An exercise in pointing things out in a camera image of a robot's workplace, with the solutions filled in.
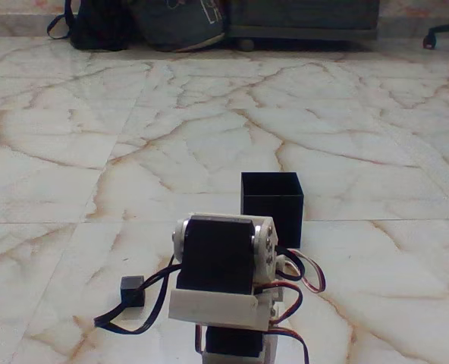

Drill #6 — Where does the small black cube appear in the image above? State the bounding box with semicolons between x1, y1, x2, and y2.
120;275;146;309

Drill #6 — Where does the black box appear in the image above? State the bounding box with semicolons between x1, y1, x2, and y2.
240;171;306;250

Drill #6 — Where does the dark wooden cabinet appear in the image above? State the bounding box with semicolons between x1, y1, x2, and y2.
224;0;380;43

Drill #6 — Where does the black office chair base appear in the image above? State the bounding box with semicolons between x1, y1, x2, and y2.
422;20;449;70

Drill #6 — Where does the red white black servo cable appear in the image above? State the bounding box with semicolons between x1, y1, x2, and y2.
273;246;325;364

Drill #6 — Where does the black looped servo cable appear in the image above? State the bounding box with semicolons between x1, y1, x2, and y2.
94;254;182;335

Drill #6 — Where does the black backpack with blue strap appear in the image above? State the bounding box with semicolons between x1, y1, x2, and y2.
46;0;137;52

